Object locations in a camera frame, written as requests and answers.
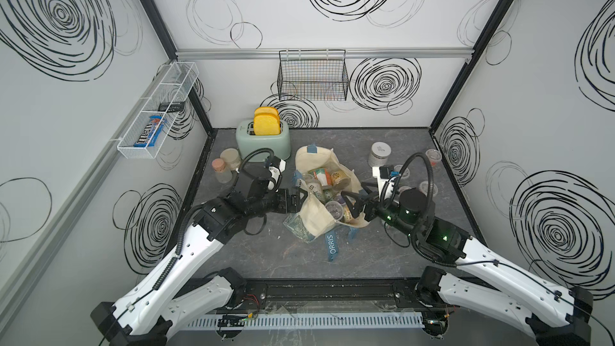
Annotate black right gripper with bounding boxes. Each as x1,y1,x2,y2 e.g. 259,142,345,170
342,179,418,240

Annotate sunflower label tall jar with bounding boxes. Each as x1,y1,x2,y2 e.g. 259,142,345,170
303,178,324,198

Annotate cream canvas bag blue handles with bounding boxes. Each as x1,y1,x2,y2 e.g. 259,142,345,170
283,144,368,243

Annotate silver label jar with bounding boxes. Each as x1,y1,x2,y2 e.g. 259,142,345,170
368,142,392,168

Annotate red bee label seed jar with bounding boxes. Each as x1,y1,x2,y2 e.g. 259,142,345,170
425,149,443,168

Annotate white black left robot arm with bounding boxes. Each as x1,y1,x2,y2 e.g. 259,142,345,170
91,148,308,345

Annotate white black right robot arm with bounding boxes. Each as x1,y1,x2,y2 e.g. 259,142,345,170
341,152,598,345

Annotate orange label small jar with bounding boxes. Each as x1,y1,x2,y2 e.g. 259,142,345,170
331,169,351,190

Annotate white orange label jar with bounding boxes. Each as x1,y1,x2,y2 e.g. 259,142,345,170
311,168,332,188

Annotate mint green toaster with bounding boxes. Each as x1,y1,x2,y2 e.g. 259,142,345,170
235,120,291,160

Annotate beige lid jar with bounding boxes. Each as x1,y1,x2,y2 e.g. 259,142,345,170
219,148,242,171

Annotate pink lid small jar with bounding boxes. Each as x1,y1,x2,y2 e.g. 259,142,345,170
211,158,232,184

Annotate yellow toast slice front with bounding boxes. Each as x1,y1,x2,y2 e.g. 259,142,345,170
253,114,281,136

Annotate yellow toast slice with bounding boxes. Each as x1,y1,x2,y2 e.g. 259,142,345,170
254,107,279,117
253,114,281,136

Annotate yellow toast slice back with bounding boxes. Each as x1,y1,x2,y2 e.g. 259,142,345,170
254,107,279,117

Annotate black small box on shelf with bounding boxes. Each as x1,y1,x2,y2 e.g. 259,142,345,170
158,102,185,113

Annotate blue candy packet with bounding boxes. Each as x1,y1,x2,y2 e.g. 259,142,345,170
133,115,164,148

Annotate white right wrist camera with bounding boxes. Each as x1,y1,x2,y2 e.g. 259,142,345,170
373,165,397,203

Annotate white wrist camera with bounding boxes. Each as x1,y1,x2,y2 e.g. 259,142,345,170
267,156,287,192
373,165,397,203

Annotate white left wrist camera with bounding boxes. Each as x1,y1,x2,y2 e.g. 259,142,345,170
267,156,287,192

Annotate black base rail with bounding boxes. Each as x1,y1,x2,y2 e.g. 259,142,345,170
215,278,457,313

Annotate white slotted cable duct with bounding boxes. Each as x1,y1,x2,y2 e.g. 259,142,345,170
184,312,424,331

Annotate black wire wall basket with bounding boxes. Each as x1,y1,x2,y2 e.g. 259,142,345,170
276,58,350,102

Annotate white wire wall shelf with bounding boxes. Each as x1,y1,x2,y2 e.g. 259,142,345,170
117,61,199,160

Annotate grey wall rail back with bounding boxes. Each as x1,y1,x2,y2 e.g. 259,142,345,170
176,47,474,61

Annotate grey wall rail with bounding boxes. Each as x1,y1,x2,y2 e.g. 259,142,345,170
1,62,169,327
176,47,474,61

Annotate grey wall rail left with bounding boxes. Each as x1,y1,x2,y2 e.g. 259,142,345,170
1,62,169,327

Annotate black corner frame post left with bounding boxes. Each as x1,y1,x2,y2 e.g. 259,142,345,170
139,0,216,136

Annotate black corner frame post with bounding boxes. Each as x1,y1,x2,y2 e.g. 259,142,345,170
139,0,216,136
429,0,515,134

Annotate black corner frame post right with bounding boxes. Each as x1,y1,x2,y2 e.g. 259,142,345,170
429,0,515,134

